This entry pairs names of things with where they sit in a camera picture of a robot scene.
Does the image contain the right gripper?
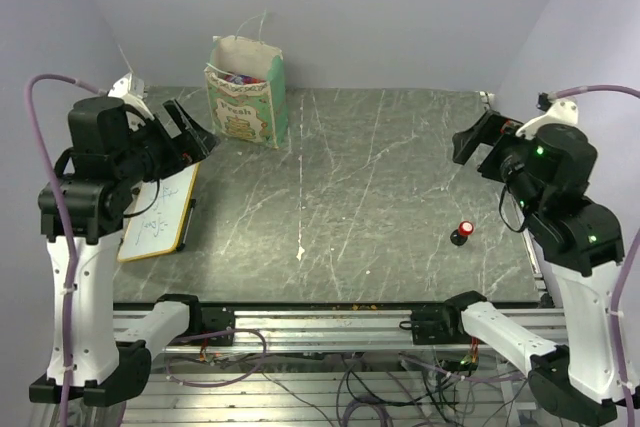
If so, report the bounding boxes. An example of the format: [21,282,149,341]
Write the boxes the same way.
[453,107,544,217]

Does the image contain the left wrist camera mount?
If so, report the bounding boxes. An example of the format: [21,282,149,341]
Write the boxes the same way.
[107,72,153,119]

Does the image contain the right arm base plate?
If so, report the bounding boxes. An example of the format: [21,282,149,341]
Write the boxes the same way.
[399,304,471,346]

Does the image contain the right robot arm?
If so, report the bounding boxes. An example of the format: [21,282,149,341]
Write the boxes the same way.
[440,110,639,426]

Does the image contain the red black stamp knob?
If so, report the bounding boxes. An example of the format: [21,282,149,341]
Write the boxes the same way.
[450,220,475,247]

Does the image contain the aluminium frame rail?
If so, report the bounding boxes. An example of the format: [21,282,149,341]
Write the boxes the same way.
[112,306,569,356]

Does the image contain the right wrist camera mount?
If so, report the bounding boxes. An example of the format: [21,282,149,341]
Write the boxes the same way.
[515,93,579,140]

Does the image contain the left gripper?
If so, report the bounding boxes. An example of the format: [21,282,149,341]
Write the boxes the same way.
[115,97,221,185]

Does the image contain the small whiteboard yellow frame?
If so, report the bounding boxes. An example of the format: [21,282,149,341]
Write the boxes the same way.
[117,164,199,263]

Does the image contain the loose wires under table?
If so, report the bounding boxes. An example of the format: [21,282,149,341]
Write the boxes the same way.
[164,329,531,427]

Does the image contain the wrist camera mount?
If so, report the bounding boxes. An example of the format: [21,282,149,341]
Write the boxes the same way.
[107,72,153,119]
[515,93,579,140]

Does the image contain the green printed paper bag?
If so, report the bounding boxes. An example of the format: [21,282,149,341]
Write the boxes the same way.
[204,30,288,149]

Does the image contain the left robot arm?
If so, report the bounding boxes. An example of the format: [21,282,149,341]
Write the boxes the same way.
[29,96,218,407]

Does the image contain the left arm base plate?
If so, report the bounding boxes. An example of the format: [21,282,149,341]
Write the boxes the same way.
[184,304,236,336]

